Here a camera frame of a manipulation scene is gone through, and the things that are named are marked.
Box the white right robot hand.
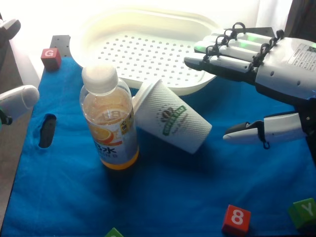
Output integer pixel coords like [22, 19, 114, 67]
[183, 22, 316, 150]

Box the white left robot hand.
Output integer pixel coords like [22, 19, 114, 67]
[0, 19, 40, 132]

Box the orange juice bottle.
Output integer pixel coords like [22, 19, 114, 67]
[79, 64, 140, 171]

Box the white paper coffee cup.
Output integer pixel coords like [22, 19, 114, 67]
[131, 79, 213, 155]

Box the white perforated plastic tray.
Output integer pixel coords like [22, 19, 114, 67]
[70, 8, 223, 97]

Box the red block letter G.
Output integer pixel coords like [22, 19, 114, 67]
[40, 48, 62, 72]

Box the green block letter Y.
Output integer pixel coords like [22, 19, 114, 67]
[287, 197, 316, 231]

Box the blue cloth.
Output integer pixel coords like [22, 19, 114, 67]
[1, 54, 316, 237]

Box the red block number 8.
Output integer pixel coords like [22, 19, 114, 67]
[221, 204, 252, 235]

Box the green block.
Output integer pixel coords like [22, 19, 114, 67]
[105, 227, 124, 237]

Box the black metal bracket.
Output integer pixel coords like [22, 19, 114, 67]
[244, 26, 277, 38]

